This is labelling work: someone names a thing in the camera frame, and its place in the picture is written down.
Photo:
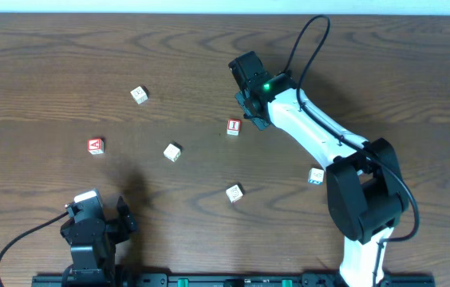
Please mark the red letter I block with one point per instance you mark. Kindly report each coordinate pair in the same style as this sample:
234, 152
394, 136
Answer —
233, 127

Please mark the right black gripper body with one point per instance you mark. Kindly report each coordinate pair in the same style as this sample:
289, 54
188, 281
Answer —
245, 105

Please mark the white block blue edge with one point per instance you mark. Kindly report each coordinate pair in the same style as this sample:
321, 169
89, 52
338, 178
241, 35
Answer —
316, 176

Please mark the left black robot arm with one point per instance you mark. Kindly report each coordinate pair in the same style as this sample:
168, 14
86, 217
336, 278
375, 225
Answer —
95, 265

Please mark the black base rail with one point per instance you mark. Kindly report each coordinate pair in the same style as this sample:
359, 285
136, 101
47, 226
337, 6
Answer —
305, 280

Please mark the white block lower centre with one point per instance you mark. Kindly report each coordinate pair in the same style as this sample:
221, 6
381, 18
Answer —
234, 193

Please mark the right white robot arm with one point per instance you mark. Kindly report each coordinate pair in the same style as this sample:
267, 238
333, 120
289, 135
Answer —
365, 193

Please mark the red letter A block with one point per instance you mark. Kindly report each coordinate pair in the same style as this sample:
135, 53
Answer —
95, 146

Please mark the white block upper left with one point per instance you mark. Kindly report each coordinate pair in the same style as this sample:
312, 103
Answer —
139, 95

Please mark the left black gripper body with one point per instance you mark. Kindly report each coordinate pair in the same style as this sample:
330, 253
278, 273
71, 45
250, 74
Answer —
121, 220

